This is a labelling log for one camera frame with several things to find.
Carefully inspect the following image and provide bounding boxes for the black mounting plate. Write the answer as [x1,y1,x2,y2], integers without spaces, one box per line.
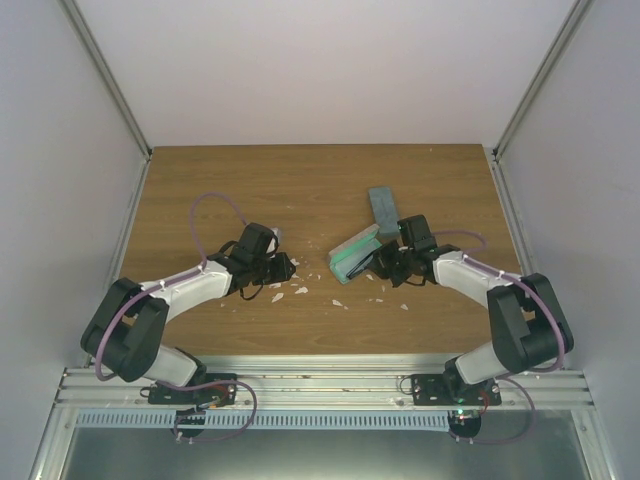
[140,372,238,408]
[410,372,502,407]

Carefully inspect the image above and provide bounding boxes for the blue green glasses case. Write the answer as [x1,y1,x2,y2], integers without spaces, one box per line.
[368,186,400,238]

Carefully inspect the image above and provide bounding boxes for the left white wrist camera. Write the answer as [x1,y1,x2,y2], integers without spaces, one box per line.
[267,227,281,254]

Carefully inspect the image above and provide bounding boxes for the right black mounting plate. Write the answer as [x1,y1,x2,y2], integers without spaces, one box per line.
[410,372,502,407]

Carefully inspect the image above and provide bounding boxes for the right aluminium frame post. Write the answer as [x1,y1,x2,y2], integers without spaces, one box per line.
[491,0,596,160]

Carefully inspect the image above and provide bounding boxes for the slotted grey cable duct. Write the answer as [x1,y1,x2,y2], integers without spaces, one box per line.
[76,409,449,432]

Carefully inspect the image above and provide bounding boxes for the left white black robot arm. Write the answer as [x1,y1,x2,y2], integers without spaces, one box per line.
[80,223,296,404]

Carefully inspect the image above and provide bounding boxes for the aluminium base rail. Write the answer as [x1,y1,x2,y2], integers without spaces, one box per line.
[54,354,594,411]

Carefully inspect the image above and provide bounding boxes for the aluminium frame post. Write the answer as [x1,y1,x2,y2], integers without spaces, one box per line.
[491,0,596,160]
[59,0,153,160]

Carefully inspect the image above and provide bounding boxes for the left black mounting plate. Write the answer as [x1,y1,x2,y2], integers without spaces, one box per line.
[140,372,238,408]

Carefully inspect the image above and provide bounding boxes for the grey glasses case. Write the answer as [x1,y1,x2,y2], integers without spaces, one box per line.
[328,224,381,284]

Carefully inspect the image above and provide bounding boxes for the left aluminium frame post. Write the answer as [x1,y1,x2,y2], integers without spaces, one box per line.
[59,0,153,160]

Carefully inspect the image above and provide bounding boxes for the dark lens sunglasses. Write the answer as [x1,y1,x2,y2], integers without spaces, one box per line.
[346,252,379,280]

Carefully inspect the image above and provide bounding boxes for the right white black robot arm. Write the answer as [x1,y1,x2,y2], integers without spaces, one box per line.
[367,215,574,405]

